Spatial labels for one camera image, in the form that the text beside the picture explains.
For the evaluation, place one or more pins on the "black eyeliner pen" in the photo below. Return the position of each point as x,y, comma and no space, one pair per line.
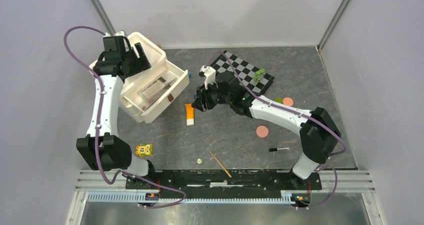
275,149

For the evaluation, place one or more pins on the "clear false eyelash case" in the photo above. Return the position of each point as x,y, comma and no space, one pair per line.
149,102

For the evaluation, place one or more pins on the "green lego brick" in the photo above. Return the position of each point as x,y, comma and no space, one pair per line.
278,100

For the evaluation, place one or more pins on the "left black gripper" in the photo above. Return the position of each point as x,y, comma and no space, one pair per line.
142,63

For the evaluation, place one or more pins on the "yellow owl number block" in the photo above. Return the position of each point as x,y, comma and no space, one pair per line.
143,150

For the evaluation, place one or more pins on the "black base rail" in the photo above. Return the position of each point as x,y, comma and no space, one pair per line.
236,184

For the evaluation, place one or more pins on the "small pink round puff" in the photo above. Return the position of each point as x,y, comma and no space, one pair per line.
287,101

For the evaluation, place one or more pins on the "wooden stick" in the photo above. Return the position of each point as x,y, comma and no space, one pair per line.
220,164

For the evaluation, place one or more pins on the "orange white cream tube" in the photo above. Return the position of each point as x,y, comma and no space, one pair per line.
190,114

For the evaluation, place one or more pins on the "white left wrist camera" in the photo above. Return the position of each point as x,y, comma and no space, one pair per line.
115,43

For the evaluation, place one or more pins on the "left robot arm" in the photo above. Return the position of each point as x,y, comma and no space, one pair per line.
102,148

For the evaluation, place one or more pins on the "white drawer organizer box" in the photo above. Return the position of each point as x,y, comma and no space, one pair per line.
131,102

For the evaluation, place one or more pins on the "black grey checkerboard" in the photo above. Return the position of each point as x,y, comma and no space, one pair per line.
245,71

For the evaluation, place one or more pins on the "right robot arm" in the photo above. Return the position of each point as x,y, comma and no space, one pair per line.
317,131

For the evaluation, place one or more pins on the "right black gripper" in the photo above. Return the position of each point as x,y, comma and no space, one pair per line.
202,97

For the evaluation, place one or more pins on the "green lego plate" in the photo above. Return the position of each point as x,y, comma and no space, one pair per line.
259,74

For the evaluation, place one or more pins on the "pink round powder puff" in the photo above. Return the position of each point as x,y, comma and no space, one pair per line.
262,131

